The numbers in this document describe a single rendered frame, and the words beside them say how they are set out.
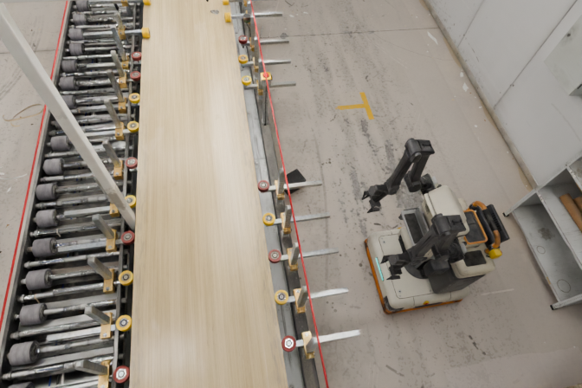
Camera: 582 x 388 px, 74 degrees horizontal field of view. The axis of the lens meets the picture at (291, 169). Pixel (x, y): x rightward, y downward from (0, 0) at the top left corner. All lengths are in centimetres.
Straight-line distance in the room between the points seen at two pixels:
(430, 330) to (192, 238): 203
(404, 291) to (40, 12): 519
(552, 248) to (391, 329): 163
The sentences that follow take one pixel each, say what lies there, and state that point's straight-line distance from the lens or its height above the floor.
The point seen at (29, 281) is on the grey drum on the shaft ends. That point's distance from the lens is 275.
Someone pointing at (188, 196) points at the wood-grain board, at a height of 90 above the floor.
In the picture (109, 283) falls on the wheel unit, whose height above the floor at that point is 86.
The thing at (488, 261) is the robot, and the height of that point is 81.
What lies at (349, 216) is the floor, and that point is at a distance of 359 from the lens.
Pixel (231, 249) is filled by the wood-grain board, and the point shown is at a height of 90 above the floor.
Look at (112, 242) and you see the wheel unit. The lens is 263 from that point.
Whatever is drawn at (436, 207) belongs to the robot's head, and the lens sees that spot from 227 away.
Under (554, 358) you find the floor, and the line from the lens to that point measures 392.
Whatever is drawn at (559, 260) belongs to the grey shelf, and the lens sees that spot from 410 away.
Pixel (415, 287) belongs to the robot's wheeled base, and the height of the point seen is 28.
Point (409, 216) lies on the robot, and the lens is 253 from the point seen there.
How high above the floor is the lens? 316
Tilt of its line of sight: 57 degrees down
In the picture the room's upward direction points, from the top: 8 degrees clockwise
